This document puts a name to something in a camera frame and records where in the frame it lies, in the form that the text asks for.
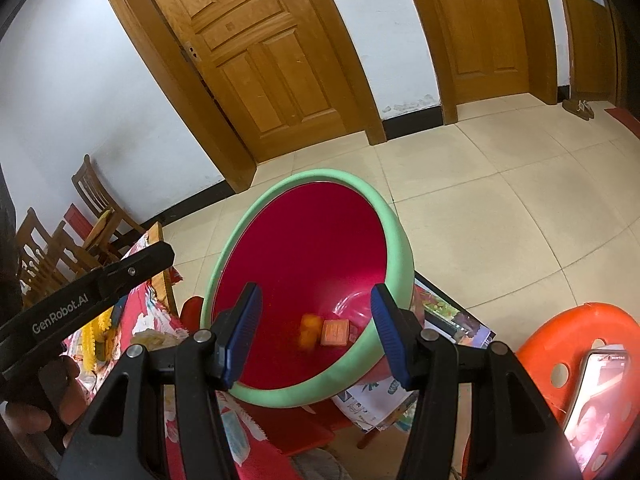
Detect orange cloth in bucket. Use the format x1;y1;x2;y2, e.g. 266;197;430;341
320;319;351;347

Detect red basin with green rim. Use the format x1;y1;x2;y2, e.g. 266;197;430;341
200;168;416;407

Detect grey cloth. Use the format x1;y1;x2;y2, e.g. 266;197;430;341
292;449;348;480

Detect small orange yellow item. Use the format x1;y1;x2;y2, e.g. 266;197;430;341
298;313;321;348

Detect red doormat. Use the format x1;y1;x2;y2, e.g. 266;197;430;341
604;106;640;138

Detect wooden slat-back chair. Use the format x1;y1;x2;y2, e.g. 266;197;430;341
71;154;147;257
15;207;103;307

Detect red floral tablecloth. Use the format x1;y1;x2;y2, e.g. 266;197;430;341
62;230;303;480

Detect large yellow knitted pad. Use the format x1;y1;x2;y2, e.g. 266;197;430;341
81;306;117;372

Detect orange plastic stool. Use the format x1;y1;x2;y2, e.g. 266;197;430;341
462;302;640;480

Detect small plain wooden door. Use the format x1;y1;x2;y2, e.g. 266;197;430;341
559;0;628;106

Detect pair of beige shoes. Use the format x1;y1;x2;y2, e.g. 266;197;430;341
562;99;597;121

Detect wooden door with metal latch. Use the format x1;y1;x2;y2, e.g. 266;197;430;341
397;0;558;125

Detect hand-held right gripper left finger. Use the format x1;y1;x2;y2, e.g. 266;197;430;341
57;282;263;480

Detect large panelled wooden door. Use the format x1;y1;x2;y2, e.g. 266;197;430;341
92;0;388;193

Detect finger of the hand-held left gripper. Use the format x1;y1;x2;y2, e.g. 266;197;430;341
94;243;177;307

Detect person's left hand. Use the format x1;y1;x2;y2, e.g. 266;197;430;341
0;355;96;461

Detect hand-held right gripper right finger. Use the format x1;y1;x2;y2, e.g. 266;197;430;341
370;282;583;480

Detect wooden table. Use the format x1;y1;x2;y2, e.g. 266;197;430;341
144;221;177;313

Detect illustrated magazine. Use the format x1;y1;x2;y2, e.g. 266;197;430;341
332;271;497;433

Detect smartphone with lit screen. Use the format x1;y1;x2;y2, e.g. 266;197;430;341
562;345;632;473

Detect clear crumpled plastic bag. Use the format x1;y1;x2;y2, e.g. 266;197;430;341
130;328;185;352

